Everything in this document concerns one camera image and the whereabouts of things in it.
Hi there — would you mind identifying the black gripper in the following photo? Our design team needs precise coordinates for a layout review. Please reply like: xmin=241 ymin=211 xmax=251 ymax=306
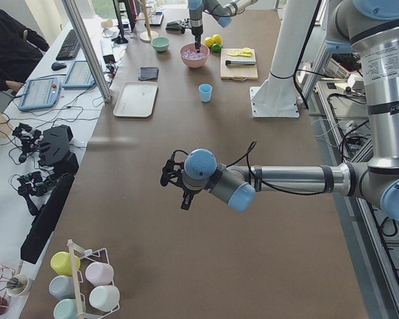
xmin=180 ymin=18 xmax=203 ymax=53
xmin=160 ymin=150 xmax=205 ymax=211

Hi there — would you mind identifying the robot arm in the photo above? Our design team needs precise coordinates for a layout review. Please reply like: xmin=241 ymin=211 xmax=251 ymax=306
xmin=160 ymin=1 xmax=399 ymax=221
xmin=182 ymin=0 xmax=257 ymax=53

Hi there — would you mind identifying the pile of clear ice cubes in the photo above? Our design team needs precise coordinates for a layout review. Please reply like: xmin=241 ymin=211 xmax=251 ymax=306
xmin=182 ymin=47 xmax=207 ymax=60

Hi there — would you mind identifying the steel ice scoop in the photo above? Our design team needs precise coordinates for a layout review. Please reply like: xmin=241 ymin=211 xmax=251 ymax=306
xmin=166 ymin=20 xmax=182 ymax=32

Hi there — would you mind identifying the blue plastic cup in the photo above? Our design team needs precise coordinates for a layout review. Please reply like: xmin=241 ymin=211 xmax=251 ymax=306
xmin=198 ymin=83 xmax=213 ymax=103

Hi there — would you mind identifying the wooden cup stand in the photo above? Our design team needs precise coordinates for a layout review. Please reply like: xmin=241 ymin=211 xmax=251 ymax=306
xmin=138 ymin=0 xmax=159 ymax=43

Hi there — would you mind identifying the pink cup on rack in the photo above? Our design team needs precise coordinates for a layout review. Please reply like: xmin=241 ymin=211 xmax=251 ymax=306
xmin=85 ymin=262 xmax=114 ymax=286

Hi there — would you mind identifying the white cup on rack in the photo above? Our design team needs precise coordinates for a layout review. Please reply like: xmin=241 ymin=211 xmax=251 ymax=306
xmin=89 ymin=285 xmax=120 ymax=312

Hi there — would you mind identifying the yellow cup on rack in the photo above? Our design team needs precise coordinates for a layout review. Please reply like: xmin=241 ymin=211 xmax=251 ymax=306
xmin=50 ymin=251 xmax=72 ymax=276

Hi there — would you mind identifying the grey cup on rack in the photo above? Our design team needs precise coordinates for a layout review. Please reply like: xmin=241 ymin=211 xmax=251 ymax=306
xmin=49 ymin=275 xmax=75 ymax=300

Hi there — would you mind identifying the mint cup on rack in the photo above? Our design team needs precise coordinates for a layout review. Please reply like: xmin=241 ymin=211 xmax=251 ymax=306
xmin=53 ymin=298 xmax=78 ymax=319

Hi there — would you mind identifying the paper cup with tools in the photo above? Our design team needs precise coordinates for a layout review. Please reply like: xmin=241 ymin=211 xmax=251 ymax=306
xmin=6 ymin=274 xmax=34 ymax=297

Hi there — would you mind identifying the yellow lemon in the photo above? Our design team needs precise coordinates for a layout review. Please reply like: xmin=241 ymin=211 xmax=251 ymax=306
xmin=204 ymin=37 xmax=214 ymax=48
xmin=212 ymin=34 xmax=223 ymax=44

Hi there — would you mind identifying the pink bowl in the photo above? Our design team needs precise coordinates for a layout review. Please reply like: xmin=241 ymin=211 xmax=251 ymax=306
xmin=180 ymin=43 xmax=210 ymax=68

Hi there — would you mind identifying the green lime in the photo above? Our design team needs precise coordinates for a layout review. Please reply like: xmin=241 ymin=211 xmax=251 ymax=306
xmin=210 ymin=43 xmax=222 ymax=53

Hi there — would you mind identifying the yellow plastic knife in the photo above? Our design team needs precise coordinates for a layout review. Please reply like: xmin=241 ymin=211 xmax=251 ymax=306
xmin=226 ymin=50 xmax=252 ymax=57

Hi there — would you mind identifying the steel muddler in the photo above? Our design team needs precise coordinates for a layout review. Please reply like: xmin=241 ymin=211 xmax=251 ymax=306
xmin=225 ymin=60 xmax=256 ymax=66

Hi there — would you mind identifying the green bowl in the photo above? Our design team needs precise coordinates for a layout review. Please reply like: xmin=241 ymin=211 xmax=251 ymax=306
xmin=151 ymin=37 xmax=170 ymax=53

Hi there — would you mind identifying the bamboo cutting board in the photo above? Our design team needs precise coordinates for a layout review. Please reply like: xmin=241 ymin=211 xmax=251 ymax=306
xmin=220 ymin=48 xmax=259 ymax=80

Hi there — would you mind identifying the grey folded cloth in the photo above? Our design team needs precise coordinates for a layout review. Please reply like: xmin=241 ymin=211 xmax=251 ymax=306
xmin=138 ymin=66 xmax=159 ymax=81

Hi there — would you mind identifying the cream rabbit tray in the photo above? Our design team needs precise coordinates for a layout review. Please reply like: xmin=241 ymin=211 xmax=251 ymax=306
xmin=113 ymin=81 xmax=158 ymax=118

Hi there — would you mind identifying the blue teach pendant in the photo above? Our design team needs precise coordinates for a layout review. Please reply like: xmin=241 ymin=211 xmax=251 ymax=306
xmin=18 ymin=76 xmax=61 ymax=112
xmin=62 ymin=60 xmax=95 ymax=90

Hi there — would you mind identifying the black keyboard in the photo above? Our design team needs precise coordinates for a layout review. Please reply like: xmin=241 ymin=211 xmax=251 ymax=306
xmin=56 ymin=29 xmax=80 ymax=60

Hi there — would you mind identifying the black computer mouse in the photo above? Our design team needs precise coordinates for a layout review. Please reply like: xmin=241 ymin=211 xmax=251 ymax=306
xmin=51 ymin=61 xmax=67 ymax=71

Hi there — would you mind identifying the black gripper parts pile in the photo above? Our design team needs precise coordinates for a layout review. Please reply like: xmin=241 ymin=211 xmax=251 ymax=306
xmin=12 ymin=123 xmax=79 ymax=216

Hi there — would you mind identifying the black long bar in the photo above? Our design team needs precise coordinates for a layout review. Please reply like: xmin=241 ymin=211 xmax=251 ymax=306
xmin=20 ymin=173 xmax=74 ymax=265

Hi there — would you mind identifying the person in black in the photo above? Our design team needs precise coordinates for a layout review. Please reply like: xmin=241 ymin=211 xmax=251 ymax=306
xmin=0 ymin=9 xmax=49 ymax=92

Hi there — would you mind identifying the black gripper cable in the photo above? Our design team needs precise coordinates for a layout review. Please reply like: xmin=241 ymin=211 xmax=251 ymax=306
xmin=225 ymin=140 xmax=323 ymax=196

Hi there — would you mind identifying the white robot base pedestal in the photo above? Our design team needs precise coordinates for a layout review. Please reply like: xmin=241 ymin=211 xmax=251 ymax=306
xmin=250 ymin=0 xmax=321 ymax=118

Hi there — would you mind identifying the white wire cup rack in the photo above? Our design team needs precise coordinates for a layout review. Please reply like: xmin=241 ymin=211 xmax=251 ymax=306
xmin=66 ymin=239 xmax=120 ymax=318

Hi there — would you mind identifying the aluminium frame post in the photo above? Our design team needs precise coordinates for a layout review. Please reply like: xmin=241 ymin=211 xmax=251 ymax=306
xmin=62 ymin=0 xmax=111 ymax=102

